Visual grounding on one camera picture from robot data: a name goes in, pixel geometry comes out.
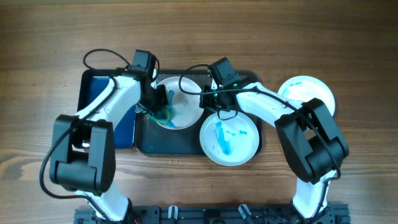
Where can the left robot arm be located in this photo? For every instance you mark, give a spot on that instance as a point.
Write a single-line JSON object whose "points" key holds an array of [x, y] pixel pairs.
{"points": [[81, 162]]}

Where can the white plate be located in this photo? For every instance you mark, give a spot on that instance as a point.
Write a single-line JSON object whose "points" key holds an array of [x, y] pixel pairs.
{"points": [[305, 88], [229, 142], [184, 108]]}

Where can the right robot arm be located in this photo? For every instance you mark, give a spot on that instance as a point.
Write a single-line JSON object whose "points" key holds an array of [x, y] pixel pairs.
{"points": [[313, 145]]}

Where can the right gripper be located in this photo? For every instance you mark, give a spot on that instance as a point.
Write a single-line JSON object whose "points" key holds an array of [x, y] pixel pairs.
{"points": [[206, 102]]}

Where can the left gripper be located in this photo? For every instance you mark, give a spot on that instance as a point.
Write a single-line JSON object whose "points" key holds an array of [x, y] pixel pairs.
{"points": [[163, 98]]}

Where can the green yellow sponge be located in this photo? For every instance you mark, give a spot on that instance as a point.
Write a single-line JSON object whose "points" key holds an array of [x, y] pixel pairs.
{"points": [[164, 117]]}

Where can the black small tray with water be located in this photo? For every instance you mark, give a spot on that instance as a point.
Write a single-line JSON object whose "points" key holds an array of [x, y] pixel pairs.
{"points": [[93, 82]]}

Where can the black large serving tray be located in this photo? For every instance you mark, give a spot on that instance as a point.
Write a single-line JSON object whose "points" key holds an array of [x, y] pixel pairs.
{"points": [[152, 139]]}

